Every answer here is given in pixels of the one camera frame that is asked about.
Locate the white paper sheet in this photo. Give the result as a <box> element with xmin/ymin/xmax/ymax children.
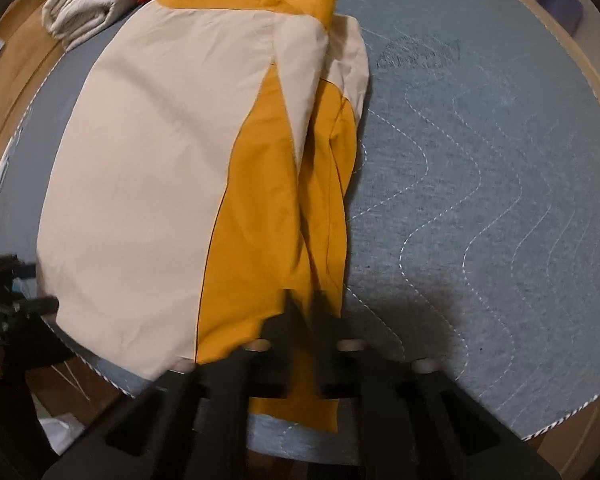
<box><xmin>39</xmin><ymin>411</ymin><xmax>87</xmax><ymax>453</ymax></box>

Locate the beige and yellow jacket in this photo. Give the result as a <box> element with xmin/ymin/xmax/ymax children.
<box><xmin>36</xmin><ymin>0</ymin><xmax>371</xmax><ymax>435</ymax></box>

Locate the purple box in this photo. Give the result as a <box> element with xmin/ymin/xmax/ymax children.
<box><xmin>536</xmin><ymin>0</ymin><xmax>584</xmax><ymax>37</ymax></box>

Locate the grey quilted blanket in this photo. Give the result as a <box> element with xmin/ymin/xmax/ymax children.
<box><xmin>0</xmin><ymin>0</ymin><xmax>600</xmax><ymax>467</ymax></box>

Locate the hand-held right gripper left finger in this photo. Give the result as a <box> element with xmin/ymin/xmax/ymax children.
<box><xmin>42</xmin><ymin>300</ymin><xmax>306</xmax><ymax>480</ymax></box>

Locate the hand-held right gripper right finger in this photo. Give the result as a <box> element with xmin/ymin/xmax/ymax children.
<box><xmin>312</xmin><ymin>295</ymin><xmax>566</xmax><ymax>480</ymax></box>

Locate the folded beige fleece garment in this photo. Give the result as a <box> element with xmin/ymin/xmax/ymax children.
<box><xmin>42</xmin><ymin>0</ymin><xmax>141</xmax><ymax>51</ymax></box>

